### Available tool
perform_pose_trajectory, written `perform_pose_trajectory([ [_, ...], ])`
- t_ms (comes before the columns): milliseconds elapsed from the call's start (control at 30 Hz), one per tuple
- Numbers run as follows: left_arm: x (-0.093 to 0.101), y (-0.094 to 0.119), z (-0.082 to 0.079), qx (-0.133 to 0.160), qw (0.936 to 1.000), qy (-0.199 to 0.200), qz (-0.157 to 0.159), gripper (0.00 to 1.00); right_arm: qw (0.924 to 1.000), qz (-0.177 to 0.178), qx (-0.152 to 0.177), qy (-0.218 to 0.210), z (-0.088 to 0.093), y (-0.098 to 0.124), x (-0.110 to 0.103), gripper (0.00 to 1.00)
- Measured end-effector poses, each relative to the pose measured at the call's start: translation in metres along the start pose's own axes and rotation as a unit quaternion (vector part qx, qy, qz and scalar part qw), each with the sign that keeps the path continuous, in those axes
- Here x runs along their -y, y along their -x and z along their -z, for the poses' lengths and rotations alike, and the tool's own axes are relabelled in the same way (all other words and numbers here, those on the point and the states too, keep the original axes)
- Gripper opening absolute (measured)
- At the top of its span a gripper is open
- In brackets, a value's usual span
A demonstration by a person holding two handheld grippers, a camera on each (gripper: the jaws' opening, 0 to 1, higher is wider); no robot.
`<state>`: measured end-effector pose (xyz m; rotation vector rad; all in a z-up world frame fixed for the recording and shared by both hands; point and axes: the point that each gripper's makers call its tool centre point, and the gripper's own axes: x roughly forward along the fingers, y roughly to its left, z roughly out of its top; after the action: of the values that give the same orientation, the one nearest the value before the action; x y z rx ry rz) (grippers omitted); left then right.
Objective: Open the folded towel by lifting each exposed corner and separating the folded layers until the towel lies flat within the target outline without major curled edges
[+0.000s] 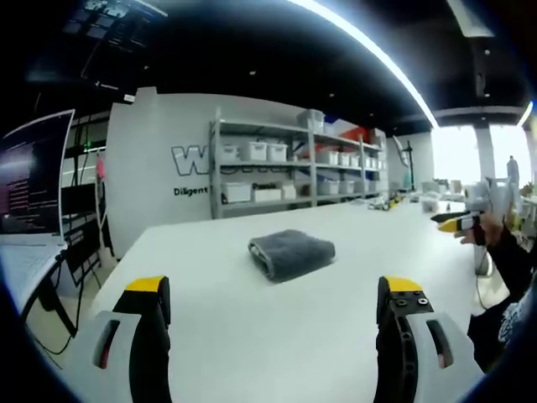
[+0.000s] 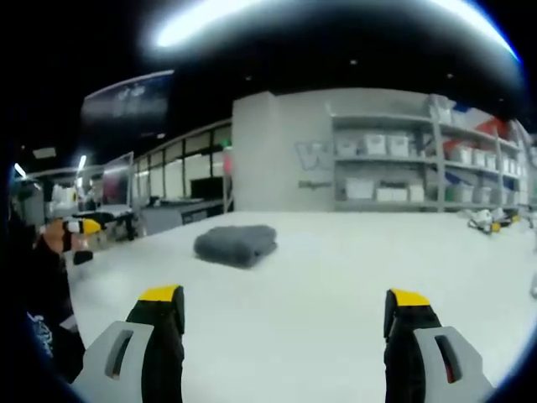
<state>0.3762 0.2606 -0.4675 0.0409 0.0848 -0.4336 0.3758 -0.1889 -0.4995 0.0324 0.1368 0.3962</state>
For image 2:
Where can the grey towel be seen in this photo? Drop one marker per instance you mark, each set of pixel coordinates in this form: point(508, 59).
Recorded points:
point(237, 245)

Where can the person's left hand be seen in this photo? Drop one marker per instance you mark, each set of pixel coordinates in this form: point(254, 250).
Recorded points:
point(52, 236)

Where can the standing display panel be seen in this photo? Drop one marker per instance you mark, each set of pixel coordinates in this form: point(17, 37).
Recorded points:
point(118, 180)

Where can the dark workbench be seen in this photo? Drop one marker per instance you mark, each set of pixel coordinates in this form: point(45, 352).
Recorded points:
point(184, 212)

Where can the dark hanging screen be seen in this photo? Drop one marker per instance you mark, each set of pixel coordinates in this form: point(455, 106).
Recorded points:
point(126, 105)

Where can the white and yellow device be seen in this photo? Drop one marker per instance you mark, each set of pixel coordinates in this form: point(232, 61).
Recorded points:
point(491, 221)

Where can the grey metal shelving unit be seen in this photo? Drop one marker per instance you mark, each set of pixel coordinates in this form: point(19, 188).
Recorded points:
point(436, 168)

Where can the rows of white storage bins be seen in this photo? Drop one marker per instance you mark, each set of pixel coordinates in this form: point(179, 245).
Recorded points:
point(440, 168)

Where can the long ceiling strip light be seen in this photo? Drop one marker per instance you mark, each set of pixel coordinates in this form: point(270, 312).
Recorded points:
point(335, 19)

